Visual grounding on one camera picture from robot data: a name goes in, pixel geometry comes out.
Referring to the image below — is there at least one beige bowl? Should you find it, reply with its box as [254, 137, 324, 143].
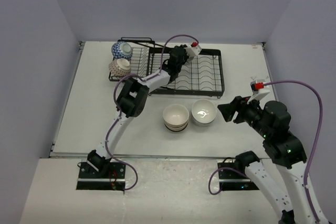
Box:
[163, 104, 190, 127]
[164, 122, 188, 131]

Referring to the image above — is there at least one light blue bowl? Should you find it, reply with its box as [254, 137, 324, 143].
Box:
[191, 99, 217, 123]
[193, 119, 213, 127]

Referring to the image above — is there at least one brown floral patterned bowl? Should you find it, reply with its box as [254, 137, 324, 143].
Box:
[109, 58, 131, 78]

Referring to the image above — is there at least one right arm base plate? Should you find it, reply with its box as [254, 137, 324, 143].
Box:
[217, 157, 259, 191]

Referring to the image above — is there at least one light blue bowl front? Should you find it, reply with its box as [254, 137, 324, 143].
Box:
[193, 119, 213, 127]

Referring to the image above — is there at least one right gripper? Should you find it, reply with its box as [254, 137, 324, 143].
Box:
[217, 93, 271, 138]

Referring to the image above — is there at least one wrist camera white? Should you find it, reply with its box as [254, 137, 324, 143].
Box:
[185, 42, 202, 58]
[247, 80, 270, 104]

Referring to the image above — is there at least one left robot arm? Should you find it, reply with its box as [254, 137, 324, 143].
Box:
[87, 45, 190, 178]

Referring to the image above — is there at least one blue zigzag patterned bowl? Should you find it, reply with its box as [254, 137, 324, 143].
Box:
[111, 41, 133, 61]

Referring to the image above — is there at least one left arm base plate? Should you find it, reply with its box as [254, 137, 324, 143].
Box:
[76, 162, 125, 191]

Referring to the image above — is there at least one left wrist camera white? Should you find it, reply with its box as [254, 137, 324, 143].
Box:
[185, 42, 202, 58]

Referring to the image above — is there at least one beige bowl front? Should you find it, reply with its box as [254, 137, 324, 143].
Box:
[164, 122, 188, 131]

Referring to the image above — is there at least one black bowl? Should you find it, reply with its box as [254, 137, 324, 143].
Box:
[167, 129, 185, 133]

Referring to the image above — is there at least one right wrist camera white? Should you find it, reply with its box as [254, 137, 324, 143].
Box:
[247, 80, 270, 104]

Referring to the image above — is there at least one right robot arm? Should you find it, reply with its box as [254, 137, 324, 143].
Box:
[218, 96, 329, 223]

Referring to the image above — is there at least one black wire dish rack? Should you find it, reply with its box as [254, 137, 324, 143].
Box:
[118, 37, 225, 98]

